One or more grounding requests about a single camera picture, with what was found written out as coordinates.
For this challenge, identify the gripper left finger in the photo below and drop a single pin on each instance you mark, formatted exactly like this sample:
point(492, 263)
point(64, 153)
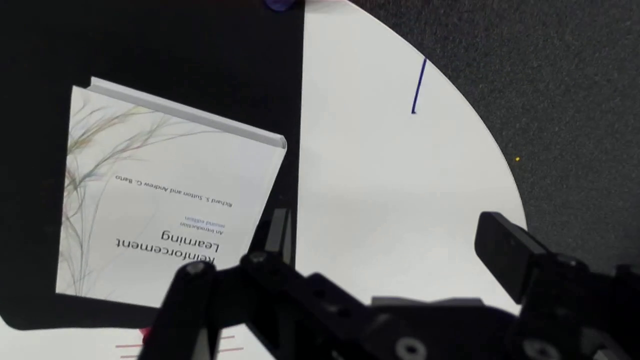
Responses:
point(280, 300)

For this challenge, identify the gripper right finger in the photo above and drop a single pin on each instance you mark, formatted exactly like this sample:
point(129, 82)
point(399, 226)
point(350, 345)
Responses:
point(515, 255)

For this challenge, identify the white hardcover book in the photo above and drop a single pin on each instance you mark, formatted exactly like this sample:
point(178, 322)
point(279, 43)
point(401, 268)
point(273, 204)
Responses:
point(165, 200)

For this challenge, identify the black mat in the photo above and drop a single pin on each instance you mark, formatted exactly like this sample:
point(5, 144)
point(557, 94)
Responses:
point(200, 50)

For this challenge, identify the small purple object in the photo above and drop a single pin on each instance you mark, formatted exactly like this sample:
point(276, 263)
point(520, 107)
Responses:
point(280, 4)

